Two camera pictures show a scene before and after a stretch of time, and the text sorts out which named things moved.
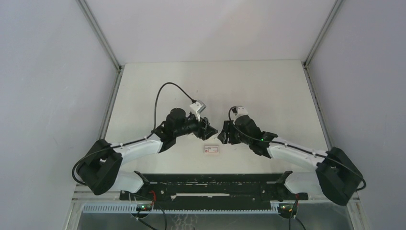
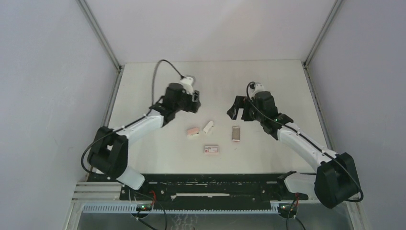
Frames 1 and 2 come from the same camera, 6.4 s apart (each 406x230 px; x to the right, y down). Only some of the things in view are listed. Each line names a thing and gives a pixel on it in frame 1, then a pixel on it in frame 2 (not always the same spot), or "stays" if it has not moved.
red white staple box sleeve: [210, 149] stays
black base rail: [214, 191] stays
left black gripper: [200, 126] to [193, 106]
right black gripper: [227, 128] to [241, 102]
